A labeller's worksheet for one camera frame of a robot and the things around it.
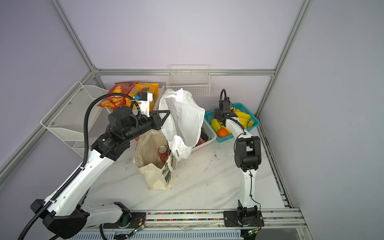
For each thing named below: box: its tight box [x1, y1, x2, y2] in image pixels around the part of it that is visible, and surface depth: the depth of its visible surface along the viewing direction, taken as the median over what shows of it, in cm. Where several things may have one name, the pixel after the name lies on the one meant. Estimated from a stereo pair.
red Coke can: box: [158, 145, 168, 163], surface depth 90 cm
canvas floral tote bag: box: [133, 129, 178, 191], surface depth 84 cm
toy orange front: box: [217, 128, 229, 138], surface depth 100 cm
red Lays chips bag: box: [97, 81, 140, 110], surface depth 81 cm
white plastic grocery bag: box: [159, 88, 205, 162], surface depth 63 cm
